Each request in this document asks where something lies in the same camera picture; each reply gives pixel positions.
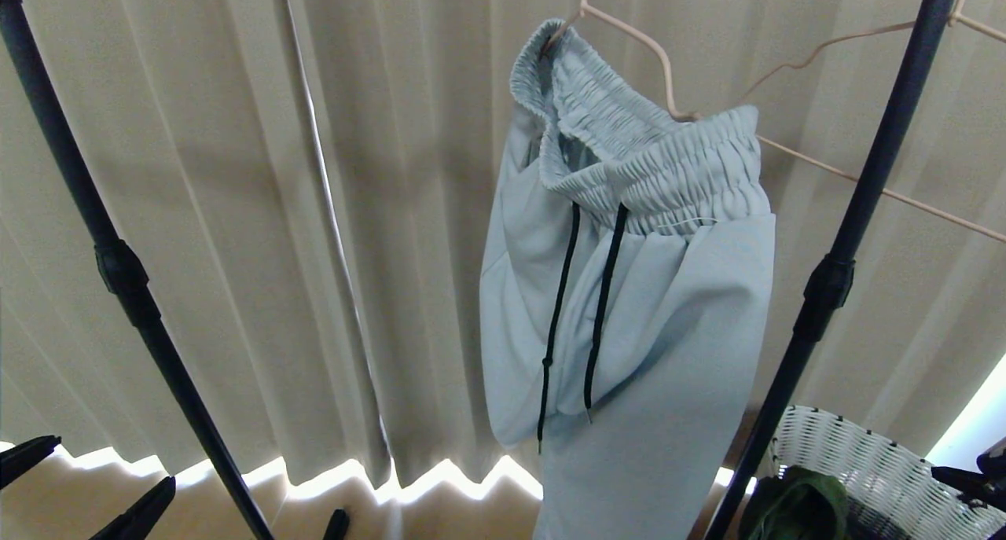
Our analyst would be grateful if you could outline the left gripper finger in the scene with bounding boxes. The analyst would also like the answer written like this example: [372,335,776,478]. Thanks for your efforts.
[89,476,178,540]
[0,435,62,490]

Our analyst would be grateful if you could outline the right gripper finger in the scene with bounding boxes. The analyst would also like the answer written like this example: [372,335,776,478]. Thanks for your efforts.
[978,438,1006,478]
[931,467,1006,513]

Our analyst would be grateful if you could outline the green long-sleeved shirt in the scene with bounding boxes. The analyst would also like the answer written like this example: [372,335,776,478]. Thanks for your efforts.
[739,465,850,540]

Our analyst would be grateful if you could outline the pale grey shorts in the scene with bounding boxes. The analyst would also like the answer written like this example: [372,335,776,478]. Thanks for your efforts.
[478,17,777,540]

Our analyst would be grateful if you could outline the white laundry basket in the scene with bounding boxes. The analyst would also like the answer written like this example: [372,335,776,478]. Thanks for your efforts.
[766,405,1006,540]

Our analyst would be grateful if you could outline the black clothes rack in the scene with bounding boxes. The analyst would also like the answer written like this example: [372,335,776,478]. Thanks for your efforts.
[0,0,969,540]

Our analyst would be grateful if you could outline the beige curtain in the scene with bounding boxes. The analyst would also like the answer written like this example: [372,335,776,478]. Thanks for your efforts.
[0,0,1006,501]

